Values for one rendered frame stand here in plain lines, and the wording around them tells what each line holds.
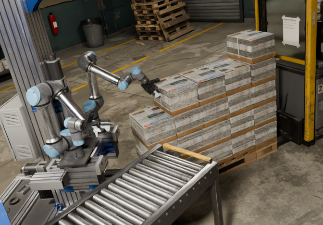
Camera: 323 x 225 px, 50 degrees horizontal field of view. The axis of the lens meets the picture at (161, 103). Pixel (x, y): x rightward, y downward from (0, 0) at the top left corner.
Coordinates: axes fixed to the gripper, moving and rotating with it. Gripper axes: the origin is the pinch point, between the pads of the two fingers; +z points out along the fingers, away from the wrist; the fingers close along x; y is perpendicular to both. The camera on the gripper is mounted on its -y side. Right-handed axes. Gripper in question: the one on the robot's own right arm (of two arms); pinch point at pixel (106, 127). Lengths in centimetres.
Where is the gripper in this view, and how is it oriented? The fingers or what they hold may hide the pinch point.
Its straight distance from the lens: 210.2
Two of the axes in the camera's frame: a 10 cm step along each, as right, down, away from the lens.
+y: 0.8, 9.5, 3.0
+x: -5.5, 2.9, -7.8
